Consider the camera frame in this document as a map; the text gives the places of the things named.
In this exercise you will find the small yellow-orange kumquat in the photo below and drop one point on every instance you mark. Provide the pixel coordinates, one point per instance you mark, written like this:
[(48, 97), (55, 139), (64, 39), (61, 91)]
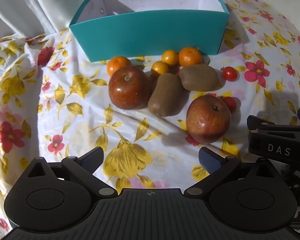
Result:
[(170, 57), (160, 68)]

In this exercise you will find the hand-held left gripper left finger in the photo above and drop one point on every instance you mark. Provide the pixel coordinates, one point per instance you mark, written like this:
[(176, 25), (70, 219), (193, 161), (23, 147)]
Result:
[(91, 160)]

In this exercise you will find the teal cardboard box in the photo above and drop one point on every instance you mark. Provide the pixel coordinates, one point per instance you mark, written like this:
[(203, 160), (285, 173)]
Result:
[(150, 32)]

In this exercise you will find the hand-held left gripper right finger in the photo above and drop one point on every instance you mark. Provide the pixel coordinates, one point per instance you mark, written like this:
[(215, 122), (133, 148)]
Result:
[(210, 161)]

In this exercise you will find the dark red apple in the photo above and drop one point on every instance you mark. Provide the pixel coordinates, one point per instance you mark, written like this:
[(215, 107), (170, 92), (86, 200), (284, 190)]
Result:
[(127, 90)]

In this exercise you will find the white floral cloth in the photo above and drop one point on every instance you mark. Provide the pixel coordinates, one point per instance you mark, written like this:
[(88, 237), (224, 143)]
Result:
[(65, 120)]

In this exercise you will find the brown kiwi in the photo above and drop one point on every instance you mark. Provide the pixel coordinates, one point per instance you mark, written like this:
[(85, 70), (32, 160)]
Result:
[(198, 77), (165, 95)]

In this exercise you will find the red yellow speckled apple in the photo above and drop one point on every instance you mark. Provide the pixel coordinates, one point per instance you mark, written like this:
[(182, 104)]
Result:
[(207, 120)]

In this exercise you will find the orange mandarin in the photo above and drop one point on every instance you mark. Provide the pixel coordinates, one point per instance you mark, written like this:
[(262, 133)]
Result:
[(190, 56), (117, 63)]

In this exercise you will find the white curtain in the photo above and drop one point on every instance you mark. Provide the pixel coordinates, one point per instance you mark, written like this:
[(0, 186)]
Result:
[(27, 5)]

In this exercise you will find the red cherry tomato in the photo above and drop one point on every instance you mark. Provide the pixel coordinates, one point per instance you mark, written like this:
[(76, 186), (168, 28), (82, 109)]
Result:
[(231, 104), (230, 74)]

